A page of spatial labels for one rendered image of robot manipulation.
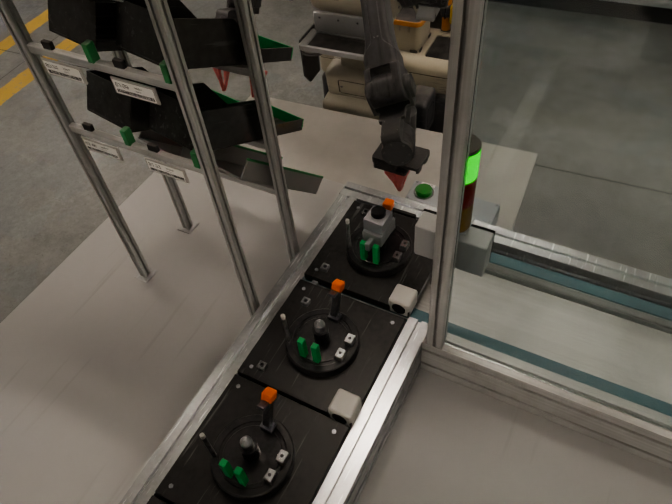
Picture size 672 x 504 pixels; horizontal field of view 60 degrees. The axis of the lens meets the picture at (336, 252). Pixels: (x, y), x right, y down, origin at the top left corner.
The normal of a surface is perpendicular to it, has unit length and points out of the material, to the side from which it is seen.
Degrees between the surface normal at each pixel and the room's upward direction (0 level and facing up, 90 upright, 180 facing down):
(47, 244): 0
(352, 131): 0
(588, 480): 0
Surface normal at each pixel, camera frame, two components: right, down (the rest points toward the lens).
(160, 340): -0.07, -0.65
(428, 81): -0.41, 0.71
